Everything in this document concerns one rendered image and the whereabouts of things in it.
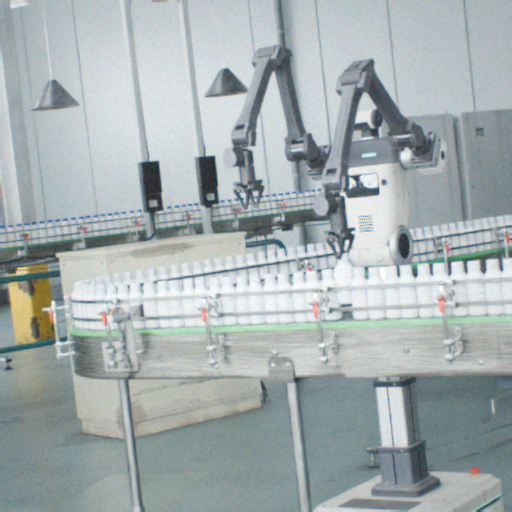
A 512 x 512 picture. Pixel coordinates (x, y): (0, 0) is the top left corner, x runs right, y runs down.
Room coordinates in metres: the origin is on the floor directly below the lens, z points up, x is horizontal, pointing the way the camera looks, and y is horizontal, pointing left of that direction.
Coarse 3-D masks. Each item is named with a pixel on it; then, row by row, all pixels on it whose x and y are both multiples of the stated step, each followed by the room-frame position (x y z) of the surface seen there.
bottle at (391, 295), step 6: (390, 270) 4.18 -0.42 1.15; (390, 276) 4.18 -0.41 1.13; (396, 276) 4.18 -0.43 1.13; (384, 282) 4.18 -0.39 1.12; (390, 282) 4.17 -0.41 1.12; (396, 282) 4.17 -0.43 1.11; (384, 288) 4.19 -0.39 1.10; (390, 288) 4.17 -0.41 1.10; (396, 288) 4.17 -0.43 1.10; (384, 294) 4.19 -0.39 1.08; (390, 294) 4.17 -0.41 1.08; (396, 294) 4.17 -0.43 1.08; (390, 300) 4.17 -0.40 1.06; (396, 300) 4.17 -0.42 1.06; (390, 312) 4.17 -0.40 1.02; (396, 312) 4.17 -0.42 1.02; (390, 318) 4.18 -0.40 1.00; (396, 318) 4.17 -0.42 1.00
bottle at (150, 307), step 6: (150, 282) 4.74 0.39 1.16; (144, 288) 4.75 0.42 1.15; (150, 288) 4.74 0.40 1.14; (144, 294) 4.74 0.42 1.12; (150, 294) 4.73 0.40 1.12; (144, 306) 4.74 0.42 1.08; (150, 306) 4.73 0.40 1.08; (156, 306) 4.74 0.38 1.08; (144, 312) 4.74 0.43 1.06; (150, 312) 4.73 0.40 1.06; (156, 312) 4.74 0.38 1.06; (150, 324) 4.73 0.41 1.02; (156, 324) 4.73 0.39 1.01
